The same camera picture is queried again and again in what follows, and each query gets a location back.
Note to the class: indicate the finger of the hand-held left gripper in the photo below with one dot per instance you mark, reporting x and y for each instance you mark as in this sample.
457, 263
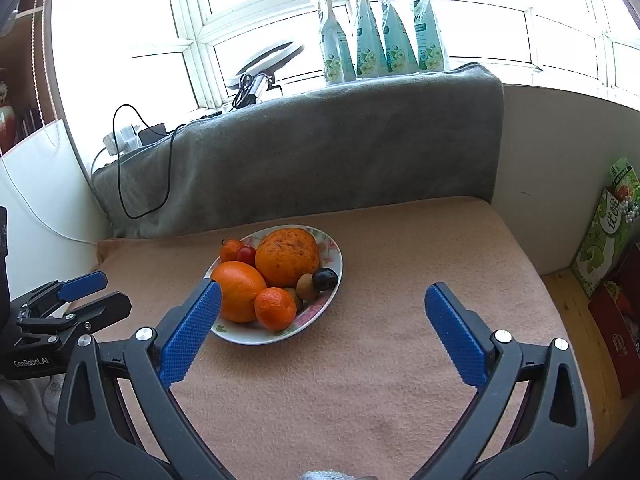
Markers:
82, 284
107, 307

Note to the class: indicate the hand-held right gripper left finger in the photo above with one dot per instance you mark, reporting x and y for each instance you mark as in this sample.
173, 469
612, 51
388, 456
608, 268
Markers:
192, 330

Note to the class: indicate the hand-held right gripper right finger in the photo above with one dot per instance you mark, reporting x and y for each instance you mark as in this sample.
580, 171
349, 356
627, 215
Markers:
455, 332

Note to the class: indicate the floral white plate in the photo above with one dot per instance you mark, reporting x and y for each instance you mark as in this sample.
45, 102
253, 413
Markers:
240, 332

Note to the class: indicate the smooth orange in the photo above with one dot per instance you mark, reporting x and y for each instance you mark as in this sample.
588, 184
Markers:
239, 290

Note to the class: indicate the medium tangerine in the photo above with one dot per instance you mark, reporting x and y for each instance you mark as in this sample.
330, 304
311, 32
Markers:
275, 308

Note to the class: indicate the small tangerine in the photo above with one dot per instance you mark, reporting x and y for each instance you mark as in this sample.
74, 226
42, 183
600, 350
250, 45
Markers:
231, 250

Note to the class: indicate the red cherry tomato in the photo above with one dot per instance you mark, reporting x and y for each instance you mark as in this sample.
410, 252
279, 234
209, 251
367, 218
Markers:
245, 255

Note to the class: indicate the large mottled orange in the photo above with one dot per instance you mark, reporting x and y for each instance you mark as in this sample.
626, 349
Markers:
287, 256

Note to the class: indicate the brown kiwi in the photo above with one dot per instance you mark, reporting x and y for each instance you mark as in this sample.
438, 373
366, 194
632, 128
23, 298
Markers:
307, 286

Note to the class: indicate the dark plum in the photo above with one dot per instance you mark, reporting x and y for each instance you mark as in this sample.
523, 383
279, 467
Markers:
325, 278

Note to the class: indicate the beige blanket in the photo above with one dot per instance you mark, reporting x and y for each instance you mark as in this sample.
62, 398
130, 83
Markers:
350, 385

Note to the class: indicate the red cardboard box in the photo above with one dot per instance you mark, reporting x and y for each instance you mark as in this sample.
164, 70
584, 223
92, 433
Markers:
615, 340

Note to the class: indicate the green printed carton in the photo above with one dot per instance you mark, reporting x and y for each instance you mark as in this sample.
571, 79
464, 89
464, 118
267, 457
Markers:
600, 255

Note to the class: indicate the black power adapter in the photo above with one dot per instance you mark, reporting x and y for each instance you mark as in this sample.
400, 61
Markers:
152, 135

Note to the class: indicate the wooden shelf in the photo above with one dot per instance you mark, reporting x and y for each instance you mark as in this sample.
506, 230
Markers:
20, 85

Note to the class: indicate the grey blanket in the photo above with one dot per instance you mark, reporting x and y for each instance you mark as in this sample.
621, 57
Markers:
325, 150

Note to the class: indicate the white window frame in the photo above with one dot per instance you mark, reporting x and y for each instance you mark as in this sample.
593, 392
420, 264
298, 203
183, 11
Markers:
187, 10

